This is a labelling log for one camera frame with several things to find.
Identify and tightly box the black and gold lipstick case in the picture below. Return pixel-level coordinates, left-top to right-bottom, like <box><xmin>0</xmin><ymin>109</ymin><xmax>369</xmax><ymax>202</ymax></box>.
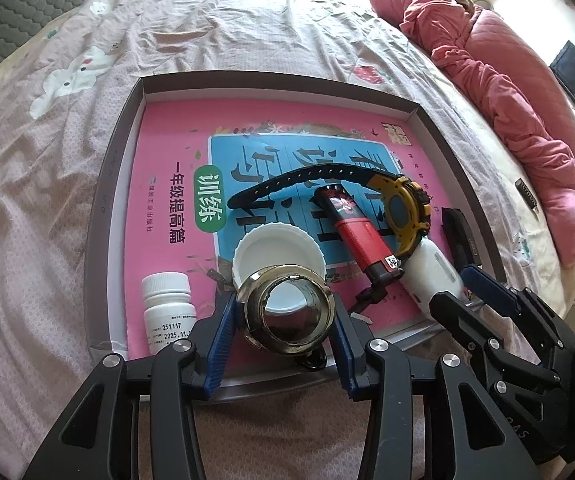
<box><xmin>441</xmin><ymin>207</ymin><xmax>483</xmax><ymax>272</ymax></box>

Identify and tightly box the pink patterned bed sheet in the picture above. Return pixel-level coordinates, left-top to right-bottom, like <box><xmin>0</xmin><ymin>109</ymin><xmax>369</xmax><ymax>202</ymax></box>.
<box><xmin>0</xmin><ymin>0</ymin><xmax>575</xmax><ymax>479</ymax></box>

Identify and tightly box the grey cardboard box tray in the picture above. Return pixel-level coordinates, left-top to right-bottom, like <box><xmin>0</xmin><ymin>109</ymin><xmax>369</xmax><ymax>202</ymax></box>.
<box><xmin>84</xmin><ymin>72</ymin><xmax>505</xmax><ymax>402</ymax></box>

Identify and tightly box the white earbuds case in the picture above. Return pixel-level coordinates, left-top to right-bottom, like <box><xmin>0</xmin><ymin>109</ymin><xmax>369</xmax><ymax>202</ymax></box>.
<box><xmin>400</xmin><ymin>237</ymin><xmax>464</xmax><ymax>320</ymax></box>

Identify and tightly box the pink and blue workbook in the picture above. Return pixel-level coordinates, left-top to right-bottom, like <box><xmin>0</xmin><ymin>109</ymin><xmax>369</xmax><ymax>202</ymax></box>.
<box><xmin>124</xmin><ymin>99</ymin><xmax>455</xmax><ymax>359</ymax></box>

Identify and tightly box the red and black lighter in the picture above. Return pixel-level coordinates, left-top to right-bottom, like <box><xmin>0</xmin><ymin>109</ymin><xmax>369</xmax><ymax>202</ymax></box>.
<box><xmin>313</xmin><ymin>184</ymin><xmax>403</xmax><ymax>286</ymax></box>

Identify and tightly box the black hair claw clip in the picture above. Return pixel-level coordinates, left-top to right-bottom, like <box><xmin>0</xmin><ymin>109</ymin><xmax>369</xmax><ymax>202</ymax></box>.
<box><xmin>301</xmin><ymin>284</ymin><xmax>392</xmax><ymax>373</ymax></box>

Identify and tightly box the white plastic jar lid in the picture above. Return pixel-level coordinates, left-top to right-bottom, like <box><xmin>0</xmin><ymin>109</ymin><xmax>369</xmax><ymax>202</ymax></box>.
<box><xmin>232</xmin><ymin>222</ymin><xmax>327</xmax><ymax>318</ymax></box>

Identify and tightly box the white pill bottle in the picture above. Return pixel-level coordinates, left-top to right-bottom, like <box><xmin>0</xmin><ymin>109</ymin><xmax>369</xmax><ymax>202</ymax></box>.
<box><xmin>141</xmin><ymin>272</ymin><xmax>196</xmax><ymax>354</ymax></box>

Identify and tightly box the shiny metal ring jar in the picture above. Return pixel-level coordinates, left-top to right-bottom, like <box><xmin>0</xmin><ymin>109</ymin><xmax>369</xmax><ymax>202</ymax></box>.
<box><xmin>236</xmin><ymin>264</ymin><xmax>336</xmax><ymax>356</ymax></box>

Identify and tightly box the pink quilted duvet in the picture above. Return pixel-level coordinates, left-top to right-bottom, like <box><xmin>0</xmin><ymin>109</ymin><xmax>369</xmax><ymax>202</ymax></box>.
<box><xmin>370</xmin><ymin>0</ymin><xmax>575</xmax><ymax>268</ymax></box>

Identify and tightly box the black and yellow wristwatch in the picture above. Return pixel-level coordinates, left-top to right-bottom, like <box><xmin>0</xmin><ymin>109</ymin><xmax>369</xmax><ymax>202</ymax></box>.
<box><xmin>228</xmin><ymin>162</ymin><xmax>432</xmax><ymax>260</ymax></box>

